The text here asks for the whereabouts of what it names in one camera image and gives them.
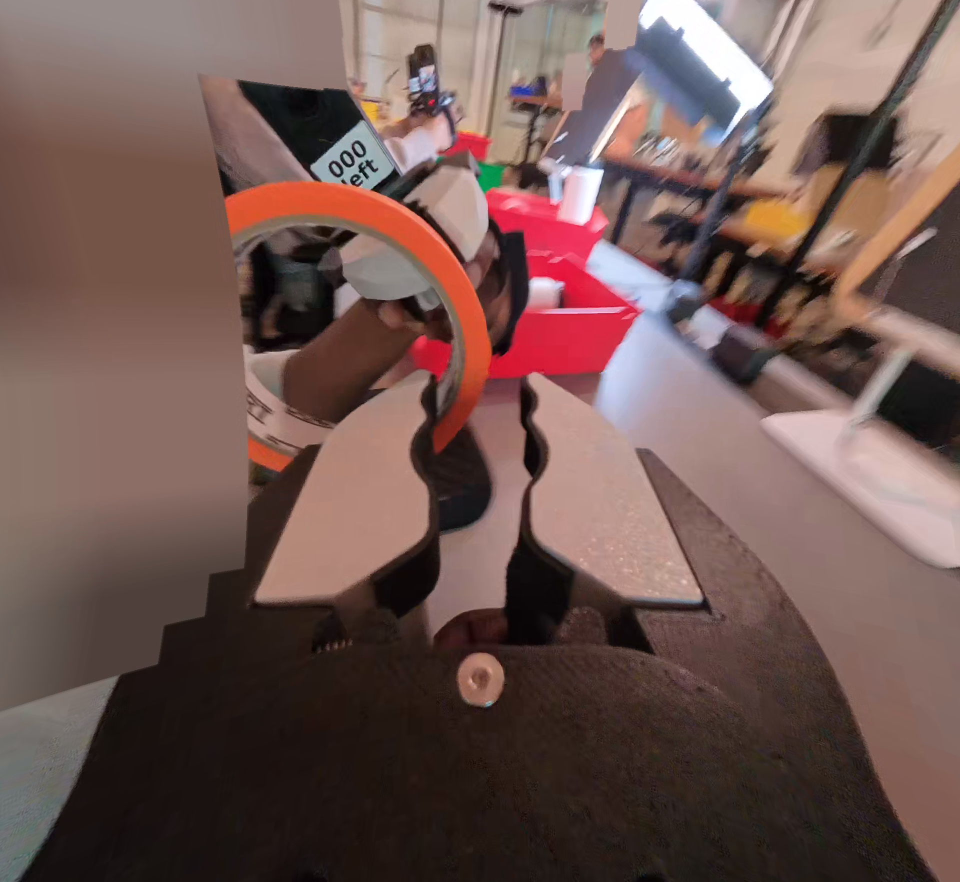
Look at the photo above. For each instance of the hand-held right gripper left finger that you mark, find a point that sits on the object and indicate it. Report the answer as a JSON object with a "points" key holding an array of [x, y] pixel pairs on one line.
{"points": [[345, 507]]}

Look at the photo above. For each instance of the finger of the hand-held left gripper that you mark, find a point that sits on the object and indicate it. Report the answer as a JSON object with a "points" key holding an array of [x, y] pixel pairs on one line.
{"points": [[382, 271], [457, 207]]}

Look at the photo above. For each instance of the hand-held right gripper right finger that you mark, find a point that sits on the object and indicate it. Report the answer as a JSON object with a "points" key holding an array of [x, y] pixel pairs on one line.
{"points": [[607, 514]]}

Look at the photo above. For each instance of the orange masking tape roll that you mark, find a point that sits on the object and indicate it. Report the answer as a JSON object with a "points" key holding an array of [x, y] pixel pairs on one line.
{"points": [[337, 199]]}

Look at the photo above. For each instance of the red plastic bin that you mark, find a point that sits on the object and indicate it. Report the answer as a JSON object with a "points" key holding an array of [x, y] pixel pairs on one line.
{"points": [[540, 222], [470, 145], [562, 346]]}

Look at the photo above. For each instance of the person's left forearm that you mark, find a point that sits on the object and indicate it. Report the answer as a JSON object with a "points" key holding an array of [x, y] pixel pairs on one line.
{"points": [[337, 372]]}

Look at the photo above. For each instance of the person's left hand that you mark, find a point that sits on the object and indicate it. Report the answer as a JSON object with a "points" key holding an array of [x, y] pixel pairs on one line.
{"points": [[495, 282]]}

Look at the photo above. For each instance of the green plastic bin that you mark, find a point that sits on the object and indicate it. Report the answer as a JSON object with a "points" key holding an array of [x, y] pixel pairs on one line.
{"points": [[495, 175]]}

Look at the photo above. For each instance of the small white tape roll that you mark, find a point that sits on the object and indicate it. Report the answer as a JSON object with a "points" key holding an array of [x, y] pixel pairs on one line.
{"points": [[544, 292]]}

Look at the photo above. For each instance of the white paper roll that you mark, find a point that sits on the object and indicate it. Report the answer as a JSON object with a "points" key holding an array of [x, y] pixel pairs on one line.
{"points": [[581, 192]]}

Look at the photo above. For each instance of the long wooden workbench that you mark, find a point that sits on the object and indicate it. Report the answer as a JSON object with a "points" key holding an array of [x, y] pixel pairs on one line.
{"points": [[675, 181]]}

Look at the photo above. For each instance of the white flat stand base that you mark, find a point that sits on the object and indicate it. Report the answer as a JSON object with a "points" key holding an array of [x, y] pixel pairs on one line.
{"points": [[862, 477]]}

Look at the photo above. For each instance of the large bright display screen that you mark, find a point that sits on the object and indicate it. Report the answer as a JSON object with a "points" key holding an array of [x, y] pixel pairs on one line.
{"points": [[720, 49]]}

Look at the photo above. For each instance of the yellow box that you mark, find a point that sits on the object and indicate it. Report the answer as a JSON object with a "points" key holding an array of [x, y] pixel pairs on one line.
{"points": [[780, 218]]}

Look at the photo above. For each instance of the wood-framed black panel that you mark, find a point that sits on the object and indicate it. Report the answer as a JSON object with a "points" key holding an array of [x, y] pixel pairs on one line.
{"points": [[922, 282]]}

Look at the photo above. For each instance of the black hand-held camera rig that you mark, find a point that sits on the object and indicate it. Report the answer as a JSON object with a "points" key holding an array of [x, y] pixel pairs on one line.
{"points": [[424, 83]]}

